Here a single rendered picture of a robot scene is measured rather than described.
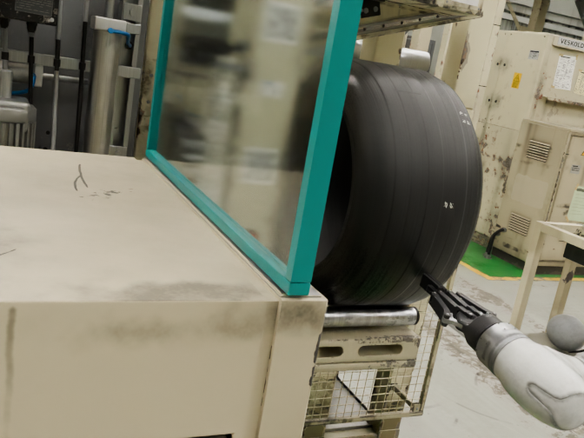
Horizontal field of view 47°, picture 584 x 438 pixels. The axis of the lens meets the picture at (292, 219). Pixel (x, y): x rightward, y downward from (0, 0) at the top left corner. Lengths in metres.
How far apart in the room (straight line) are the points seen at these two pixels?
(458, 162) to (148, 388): 1.01
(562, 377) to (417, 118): 0.57
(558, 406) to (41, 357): 0.85
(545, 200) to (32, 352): 5.57
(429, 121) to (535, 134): 4.68
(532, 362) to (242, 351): 0.73
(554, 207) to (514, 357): 4.74
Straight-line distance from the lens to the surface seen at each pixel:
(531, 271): 3.93
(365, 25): 1.91
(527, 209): 6.05
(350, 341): 1.52
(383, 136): 1.34
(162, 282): 0.53
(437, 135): 1.40
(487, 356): 1.25
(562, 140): 5.86
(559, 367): 1.19
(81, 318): 0.49
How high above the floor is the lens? 1.46
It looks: 14 degrees down
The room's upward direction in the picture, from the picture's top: 10 degrees clockwise
